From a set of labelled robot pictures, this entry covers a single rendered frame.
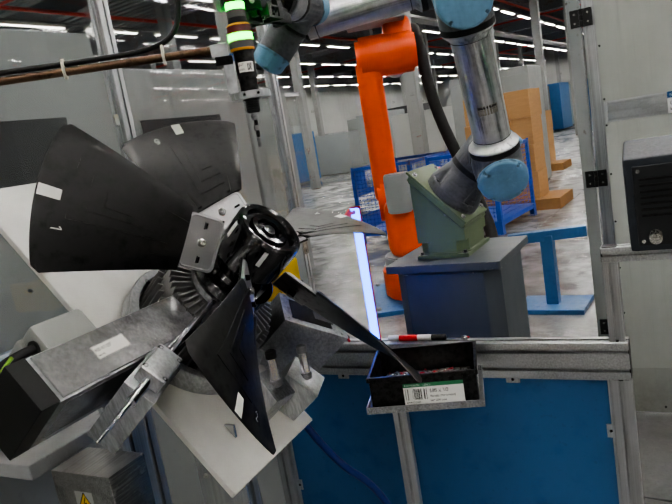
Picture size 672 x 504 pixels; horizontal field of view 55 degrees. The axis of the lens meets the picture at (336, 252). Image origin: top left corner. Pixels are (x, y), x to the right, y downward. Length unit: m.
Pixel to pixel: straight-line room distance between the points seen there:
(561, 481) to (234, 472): 0.78
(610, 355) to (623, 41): 1.61
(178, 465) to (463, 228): 1.09
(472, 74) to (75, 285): 0.90
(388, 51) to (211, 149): 3.88
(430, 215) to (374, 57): 3.44
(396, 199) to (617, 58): 2.45
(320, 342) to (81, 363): 0.49
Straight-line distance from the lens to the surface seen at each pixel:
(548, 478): 1.59
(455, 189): 1.67
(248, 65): 1.16
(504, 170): 1.51
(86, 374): 0.93
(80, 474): 1.30
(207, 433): 1.11
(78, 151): 1.01
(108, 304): 1.19
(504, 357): 1.46
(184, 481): 2.10
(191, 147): 1.26
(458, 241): 1.69
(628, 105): 2.77
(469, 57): 1.43
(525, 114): 8.94
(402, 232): 4.92
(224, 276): 1.08
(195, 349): 0.80
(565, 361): 1.44
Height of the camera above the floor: 1.35
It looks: 10 degrees down
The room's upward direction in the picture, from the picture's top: 10 degrees counter-clockwise
